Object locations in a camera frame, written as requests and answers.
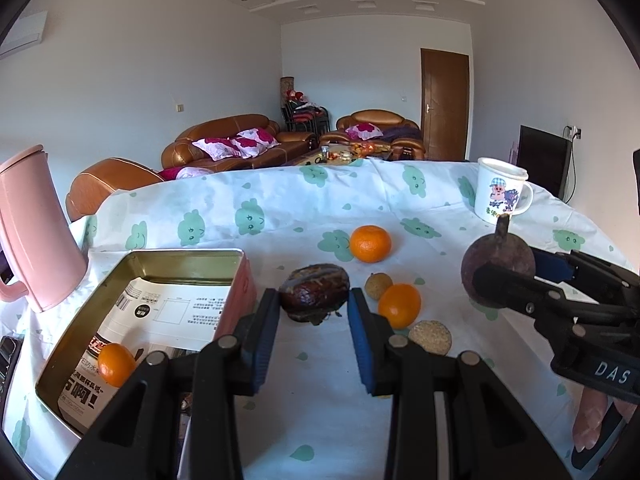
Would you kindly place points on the dark brown wrinkled lump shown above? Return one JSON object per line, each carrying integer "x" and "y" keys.
{"x": 314, "y": 287}

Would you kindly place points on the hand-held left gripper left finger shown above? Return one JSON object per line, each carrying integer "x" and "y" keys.
{"x": 265, "y": 340}

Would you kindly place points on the stacked dark chairs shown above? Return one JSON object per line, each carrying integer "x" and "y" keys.
{"x": 305, "y": 115}

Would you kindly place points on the small orange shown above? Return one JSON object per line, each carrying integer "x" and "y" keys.
{"x": 400, "y": 306}
{"x": 116, "y": 365}

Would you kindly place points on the white green-print tablecloth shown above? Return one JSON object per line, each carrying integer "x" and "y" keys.
{"x": 310, "y": 200}

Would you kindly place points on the pink blanket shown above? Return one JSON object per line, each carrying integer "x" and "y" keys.
{"x": 180, "y": 172}

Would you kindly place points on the printed paper sheet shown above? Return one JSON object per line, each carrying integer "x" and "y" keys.
{"x": 165, "y": 305}

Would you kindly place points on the round tan slice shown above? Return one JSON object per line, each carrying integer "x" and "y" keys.
{"x": 430, "y": 337}

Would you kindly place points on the brown leather armchair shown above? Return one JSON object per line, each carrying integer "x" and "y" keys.
{"x": 110, "y": 175}
{"x": 375, "y": 116}

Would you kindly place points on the wall power socket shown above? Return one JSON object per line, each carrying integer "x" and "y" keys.
{"x": 576, "y": 132}

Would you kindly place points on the black object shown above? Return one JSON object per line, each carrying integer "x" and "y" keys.
{"x": 7, "y": 365}

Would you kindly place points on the purple blanket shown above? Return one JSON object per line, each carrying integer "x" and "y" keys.
{"x": 400, "y": 135}

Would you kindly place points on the purple passion fruit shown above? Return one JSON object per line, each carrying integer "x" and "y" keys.
{"x": 490, "y": 254}

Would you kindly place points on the large orange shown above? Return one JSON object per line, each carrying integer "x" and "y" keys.
{"x": 370, "y": 243}

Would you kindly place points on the small tan longan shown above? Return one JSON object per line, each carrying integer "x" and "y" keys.
{"x": 377, "y": 286}

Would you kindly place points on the coffee table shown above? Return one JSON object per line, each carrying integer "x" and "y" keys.
{"x": 340, "y": 155}

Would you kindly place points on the white air conditioner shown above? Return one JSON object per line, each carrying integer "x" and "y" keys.
{"x": 22, "y": 35}

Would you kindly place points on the pink tin box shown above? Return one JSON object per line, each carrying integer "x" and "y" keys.
{"x": 185, "y": 265}

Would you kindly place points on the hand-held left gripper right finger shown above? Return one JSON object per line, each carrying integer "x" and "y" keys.
{"x": 361, "y": 340}

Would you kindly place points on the person's right hand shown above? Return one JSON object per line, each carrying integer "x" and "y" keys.
{"x": 589, "y": 417}

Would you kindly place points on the brown leather sofa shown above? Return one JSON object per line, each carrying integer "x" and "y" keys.
{"x": 220, "y": 127}

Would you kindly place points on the pink electric kettle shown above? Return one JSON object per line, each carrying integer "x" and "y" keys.
{"x": 35, "y": 220}

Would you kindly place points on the white cartoon mug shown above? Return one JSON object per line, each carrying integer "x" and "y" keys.
{"x": 500, "y": 195}

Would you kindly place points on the black television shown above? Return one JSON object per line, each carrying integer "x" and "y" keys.
{"x": 542, "y": 160}

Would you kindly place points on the pink floral pillow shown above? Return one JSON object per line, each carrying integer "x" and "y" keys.
{"x": 364, "y": 131}
{"x": 257, "y": 140}
{"x": 217, "y": 147}

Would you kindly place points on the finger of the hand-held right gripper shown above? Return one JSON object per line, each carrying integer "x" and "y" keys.
{"x": 552, "y": 266}
{"x": 505, "y": 284}

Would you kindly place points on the brown wooden door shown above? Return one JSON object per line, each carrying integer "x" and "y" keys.
{"x": 445, "y": 105}

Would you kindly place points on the tall decorated cylinder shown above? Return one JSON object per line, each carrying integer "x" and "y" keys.
{"x": 287, "y": 87}

